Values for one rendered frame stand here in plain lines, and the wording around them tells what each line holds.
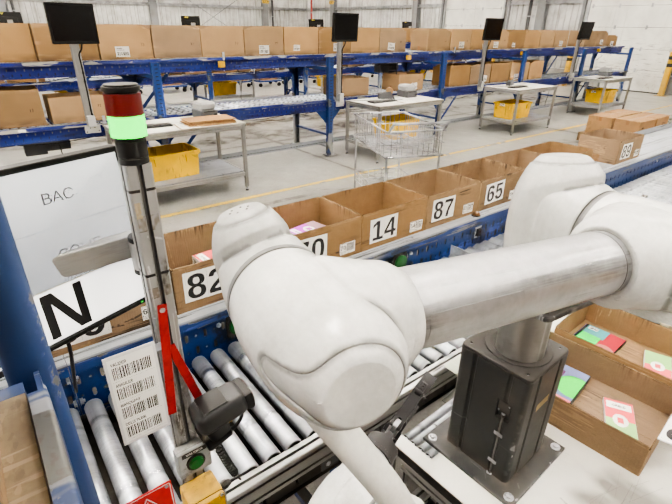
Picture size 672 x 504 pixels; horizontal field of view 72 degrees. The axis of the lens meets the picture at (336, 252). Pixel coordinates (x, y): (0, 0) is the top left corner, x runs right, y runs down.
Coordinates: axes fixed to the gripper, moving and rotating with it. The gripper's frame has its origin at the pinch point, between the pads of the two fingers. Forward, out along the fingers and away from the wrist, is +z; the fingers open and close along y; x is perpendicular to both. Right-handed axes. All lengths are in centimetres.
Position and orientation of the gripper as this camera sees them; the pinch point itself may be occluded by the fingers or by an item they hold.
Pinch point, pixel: (420, 393)
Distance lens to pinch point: 118.3
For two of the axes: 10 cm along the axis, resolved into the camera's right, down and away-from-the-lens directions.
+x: -7.8, -5.3, 3.4
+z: 6.0, -4.7, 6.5
